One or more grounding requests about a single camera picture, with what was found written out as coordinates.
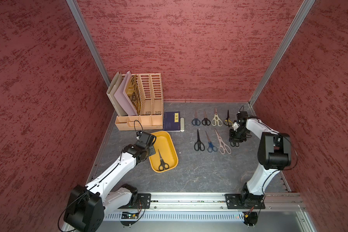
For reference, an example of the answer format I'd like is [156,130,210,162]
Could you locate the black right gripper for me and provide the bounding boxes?
[229,126,250,142]

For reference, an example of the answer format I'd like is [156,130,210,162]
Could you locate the small black scissors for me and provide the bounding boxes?
[230,141,239,148]

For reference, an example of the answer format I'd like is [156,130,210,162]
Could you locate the yellow black handled scissors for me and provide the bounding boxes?
[223,110,233,127]

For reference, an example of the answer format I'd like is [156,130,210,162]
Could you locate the pink handled scissors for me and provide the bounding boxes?
[215,129,232,154]

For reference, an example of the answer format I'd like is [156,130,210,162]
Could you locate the yellow storage tray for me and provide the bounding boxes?
[149,131,179,173]

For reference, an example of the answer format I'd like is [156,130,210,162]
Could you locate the cream handled kitchen scissors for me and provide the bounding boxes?
[211,108,223,127]

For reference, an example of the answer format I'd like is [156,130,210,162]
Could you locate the black red handled scissors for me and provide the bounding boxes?
[202,110,211,126]

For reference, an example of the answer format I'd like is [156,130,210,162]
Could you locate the all black scissors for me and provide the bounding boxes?
[194,130,205,151]

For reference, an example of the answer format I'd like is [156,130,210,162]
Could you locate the dark blue handled scissors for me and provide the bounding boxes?
[191,111,201,126]

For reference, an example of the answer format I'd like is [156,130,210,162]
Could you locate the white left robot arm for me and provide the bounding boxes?
[61,144,156,232]

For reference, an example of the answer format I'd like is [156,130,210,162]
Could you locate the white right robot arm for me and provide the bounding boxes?
[230,118,292,206]

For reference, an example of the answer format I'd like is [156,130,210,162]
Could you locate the dark blue book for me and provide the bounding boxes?
[163,112,181,131]

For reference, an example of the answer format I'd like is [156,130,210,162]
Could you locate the grey-green folder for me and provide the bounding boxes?
[106,72,128,117]

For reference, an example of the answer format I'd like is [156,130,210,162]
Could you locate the pale green stapler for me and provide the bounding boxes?
[180,118,185,132]

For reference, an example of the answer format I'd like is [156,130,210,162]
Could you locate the beige desk organizer file rack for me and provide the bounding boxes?
[115,73,164,131]

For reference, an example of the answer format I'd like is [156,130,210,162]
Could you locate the yellow patterned book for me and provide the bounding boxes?
[124,75,141,115]

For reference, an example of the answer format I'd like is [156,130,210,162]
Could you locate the lilac folder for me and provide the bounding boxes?
[114,71,138,116]

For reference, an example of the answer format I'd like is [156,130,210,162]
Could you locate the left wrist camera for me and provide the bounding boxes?
[136,130,157,148]

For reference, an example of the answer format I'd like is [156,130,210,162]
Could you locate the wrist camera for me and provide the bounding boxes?
[136,130,157,148]
[236,111,248,126]

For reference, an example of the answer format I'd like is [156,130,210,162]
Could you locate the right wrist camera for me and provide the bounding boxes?
[236,111,248,126]

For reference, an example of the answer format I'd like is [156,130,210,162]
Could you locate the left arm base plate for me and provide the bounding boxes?
[120,193,151,209]

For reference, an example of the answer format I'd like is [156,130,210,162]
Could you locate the aluminium mounting rail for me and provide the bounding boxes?
[105,192,307,224]

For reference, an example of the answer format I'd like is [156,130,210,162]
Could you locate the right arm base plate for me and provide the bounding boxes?
[225,194,265,210]

